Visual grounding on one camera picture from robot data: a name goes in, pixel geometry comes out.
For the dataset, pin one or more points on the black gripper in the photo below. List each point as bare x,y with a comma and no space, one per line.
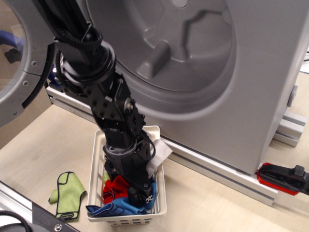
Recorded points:
131,165

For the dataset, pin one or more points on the red cloth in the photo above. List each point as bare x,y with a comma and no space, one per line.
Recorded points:
115,189

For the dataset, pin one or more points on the grey white cloth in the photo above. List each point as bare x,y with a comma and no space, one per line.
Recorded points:
162,151

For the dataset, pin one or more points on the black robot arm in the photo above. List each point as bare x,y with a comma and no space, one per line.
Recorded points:
85,66

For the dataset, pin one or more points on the white plastic laundry basket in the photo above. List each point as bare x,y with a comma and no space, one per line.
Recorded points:
96,184

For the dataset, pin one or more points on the grey toy washing machine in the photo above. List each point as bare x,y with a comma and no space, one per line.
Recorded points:
215,76

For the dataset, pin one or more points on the round washing machine door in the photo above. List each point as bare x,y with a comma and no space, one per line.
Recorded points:
23,75

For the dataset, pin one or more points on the blue cloth with dark trim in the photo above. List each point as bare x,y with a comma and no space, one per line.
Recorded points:
108,210

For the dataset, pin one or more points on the green cloth with black trim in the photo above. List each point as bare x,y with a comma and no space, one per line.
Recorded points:
68,196

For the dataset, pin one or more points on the red and black clamp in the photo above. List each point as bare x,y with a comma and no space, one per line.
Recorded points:
289,180

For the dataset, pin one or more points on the blue object behind door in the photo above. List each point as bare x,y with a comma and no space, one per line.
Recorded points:
9,39

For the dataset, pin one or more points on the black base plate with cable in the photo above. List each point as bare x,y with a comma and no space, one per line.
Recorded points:
39,220

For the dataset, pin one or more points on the aluminium frame rail front left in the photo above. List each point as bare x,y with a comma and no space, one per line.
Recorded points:
10,200

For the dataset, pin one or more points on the aluminium rail under machine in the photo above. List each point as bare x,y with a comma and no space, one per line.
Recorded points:
228,175

